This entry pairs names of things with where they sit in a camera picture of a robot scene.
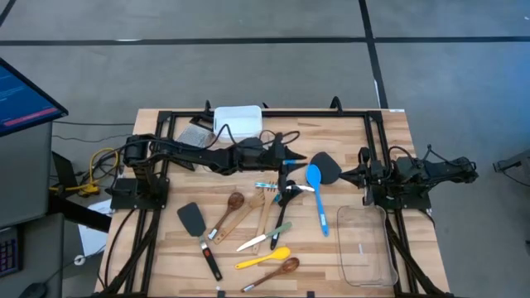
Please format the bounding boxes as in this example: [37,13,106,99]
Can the white paper sheet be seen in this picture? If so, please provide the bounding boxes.
[77,198,113,257]

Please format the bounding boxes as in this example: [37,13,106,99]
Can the light wooden slotted spatula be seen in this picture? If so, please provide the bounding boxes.
[252,177,280,256]

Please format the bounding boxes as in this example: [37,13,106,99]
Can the black desk beam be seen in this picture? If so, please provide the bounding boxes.
[47,194,113,233]

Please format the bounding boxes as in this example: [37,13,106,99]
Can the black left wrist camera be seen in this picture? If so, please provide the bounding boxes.
[240,136,268,152]

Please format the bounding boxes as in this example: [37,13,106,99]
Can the wide grey turner spatula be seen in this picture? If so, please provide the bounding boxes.
[291,151,343,199]

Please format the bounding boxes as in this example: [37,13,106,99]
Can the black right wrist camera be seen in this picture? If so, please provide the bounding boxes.
[370,159,389,180]

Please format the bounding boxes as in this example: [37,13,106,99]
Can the teal-handled knife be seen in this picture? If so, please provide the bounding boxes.
[253,180,316,193]

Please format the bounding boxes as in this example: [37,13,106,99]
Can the light wooden fork-edged spatula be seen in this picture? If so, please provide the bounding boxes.
[212,190,267,246]

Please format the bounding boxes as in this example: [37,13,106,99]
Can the black aluminium table frame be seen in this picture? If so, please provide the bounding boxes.
[94,108,455,298]

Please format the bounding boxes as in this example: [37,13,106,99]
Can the black keyboard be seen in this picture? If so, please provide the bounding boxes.
[0,225,22,279]

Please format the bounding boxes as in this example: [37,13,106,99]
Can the dark wooden spoon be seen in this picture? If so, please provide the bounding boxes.
[207,191,246,242]
[240,257,301,294]

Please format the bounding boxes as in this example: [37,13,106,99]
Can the computer monitor blue screen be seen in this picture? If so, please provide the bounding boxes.
[0,56,70,138]

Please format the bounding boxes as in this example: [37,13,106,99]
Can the black mesh organizer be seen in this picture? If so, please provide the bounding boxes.
[176,123,215,149]

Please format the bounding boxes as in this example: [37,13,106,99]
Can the yellow cable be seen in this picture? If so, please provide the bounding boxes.
[48,147,121,197]

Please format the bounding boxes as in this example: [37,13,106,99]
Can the black computer mouse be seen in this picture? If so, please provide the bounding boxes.
[17,281,49,298]

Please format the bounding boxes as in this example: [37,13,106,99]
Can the white plastic bin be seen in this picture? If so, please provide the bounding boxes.
[213,104,264,144]

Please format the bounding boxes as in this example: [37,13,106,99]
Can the black rectangular turner spatula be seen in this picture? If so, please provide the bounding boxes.
[176,201,224,282]

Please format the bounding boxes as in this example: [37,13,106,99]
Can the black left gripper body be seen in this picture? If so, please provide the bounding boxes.
[238,132,290,204]

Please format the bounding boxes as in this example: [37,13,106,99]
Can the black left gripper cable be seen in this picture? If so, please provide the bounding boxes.
[206,123,301,151]

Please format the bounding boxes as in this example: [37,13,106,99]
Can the black slotted spoon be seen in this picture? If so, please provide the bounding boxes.
[269,180,297,251]

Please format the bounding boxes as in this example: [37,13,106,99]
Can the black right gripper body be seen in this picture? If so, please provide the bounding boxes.
[359,147,399,207]

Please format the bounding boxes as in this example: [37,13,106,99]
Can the black angled panel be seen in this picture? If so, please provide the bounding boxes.
[51,151,80,190]

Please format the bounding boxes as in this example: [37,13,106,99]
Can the clear plastic container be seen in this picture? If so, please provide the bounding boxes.
[336,204,399,288]

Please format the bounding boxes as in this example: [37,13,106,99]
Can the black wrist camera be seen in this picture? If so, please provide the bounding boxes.
[370,159,389,180]
[240,136,268,152]

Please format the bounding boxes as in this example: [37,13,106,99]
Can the yellow silicone spoon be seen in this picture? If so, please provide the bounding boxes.
[234,246,292,271]

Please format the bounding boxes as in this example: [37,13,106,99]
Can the large blue silicone spoon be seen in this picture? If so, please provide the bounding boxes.
[305,163,331,238]

